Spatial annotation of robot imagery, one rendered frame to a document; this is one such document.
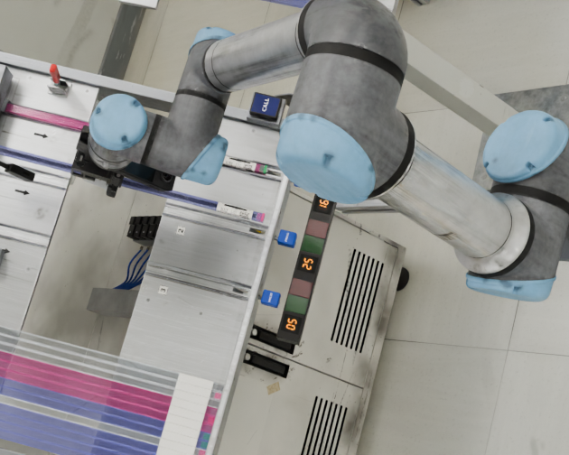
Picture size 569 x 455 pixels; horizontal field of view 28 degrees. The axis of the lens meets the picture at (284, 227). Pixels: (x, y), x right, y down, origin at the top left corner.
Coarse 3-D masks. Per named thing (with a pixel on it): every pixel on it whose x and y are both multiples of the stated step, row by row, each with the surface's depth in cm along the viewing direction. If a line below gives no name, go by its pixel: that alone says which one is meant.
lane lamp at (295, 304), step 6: (288, 300) 196; (294, 300) 196; (300, 300) 196; (306, 300) 196; (288, 306) 195; (294, 306) 195; (300, 306) 195; (306, 306) 195; (294, 312) 195; (300, 312) 195
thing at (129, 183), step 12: (12, 156) 190; (24, 156) 190; (36, 156) 190; (60, 168) 189; (132, 180) 189; (156, 192) 188; (168, 192) 188; (180, 192) 188; (192, 204) 188; (204, 204) 188; (216, 204) 188; (252, 216) 187
